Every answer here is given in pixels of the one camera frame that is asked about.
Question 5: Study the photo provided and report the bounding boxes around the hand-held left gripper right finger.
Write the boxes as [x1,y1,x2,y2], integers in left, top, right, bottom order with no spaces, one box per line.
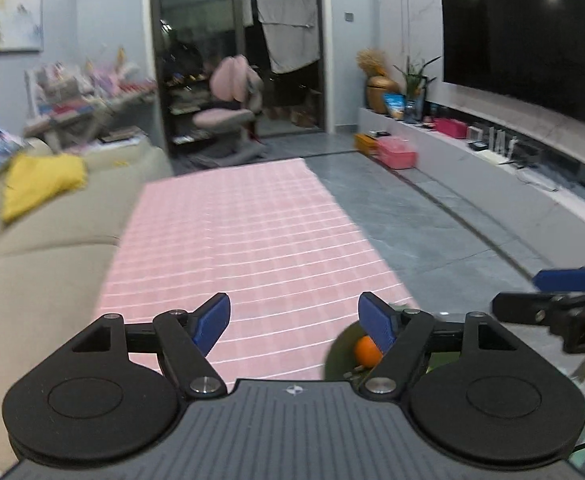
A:
[359,291,521,400]

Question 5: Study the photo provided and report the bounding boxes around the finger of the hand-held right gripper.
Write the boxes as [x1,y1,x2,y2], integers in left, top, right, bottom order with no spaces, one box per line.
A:
[491,291,581,329]
[533,261,585,293]

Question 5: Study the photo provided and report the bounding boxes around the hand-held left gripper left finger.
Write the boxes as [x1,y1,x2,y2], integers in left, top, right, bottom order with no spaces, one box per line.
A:
[67,292,232,400]

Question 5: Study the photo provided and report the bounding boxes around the orange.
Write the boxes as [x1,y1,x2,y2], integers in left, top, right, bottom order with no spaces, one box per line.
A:
[355,336,384,368]

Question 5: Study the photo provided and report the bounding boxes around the green bowl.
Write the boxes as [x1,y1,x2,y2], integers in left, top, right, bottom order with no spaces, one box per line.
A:
[323,305,466,383]

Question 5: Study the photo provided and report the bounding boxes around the pink checked blanket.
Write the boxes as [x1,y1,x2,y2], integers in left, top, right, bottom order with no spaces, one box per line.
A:
[98,157,423,395]

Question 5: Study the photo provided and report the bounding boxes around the grey television bench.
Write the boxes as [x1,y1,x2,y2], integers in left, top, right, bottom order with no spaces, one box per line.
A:
[357,105,585,251]

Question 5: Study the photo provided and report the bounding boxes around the pink plastic basket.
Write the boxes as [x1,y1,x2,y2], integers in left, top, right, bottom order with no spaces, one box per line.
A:
[377,136,418,170]

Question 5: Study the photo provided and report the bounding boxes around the beige sofa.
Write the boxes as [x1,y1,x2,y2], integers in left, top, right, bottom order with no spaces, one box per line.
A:
[0,135,176,471]

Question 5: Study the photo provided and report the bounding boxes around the pink storage box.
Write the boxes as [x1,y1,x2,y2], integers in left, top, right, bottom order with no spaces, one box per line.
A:
[433,116,468,139]

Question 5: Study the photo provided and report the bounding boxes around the blue snack packet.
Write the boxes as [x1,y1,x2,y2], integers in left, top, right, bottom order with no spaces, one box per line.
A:
[383,92,406,121]

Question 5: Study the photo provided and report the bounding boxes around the yellow cushion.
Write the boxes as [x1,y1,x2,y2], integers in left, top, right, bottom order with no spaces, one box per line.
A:
[1,152,87,223]

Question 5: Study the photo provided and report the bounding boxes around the gold vase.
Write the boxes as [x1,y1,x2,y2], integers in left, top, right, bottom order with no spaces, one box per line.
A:
[366,75,401,113]

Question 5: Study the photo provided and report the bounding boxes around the pink swivel chair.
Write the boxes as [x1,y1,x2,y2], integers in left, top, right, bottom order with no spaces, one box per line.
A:
[187,55,268,163]

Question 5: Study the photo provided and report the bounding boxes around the black flat television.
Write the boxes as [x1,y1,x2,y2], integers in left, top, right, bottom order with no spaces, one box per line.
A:
[441,0,585,127]

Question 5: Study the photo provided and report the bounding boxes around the green potted plant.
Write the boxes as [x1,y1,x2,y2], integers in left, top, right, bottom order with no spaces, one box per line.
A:
[394,55,441,100]

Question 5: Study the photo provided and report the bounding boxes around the cluttered white desk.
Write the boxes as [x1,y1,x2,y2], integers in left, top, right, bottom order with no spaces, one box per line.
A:
[25,47,158,153]

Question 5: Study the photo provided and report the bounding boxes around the dried flower bunch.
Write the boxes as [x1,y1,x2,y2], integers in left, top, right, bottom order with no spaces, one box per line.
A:
[357,49,388,78]

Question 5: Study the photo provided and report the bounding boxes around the grey hanging towel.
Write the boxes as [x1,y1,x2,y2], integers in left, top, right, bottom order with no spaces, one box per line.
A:
[255,0,321,75]

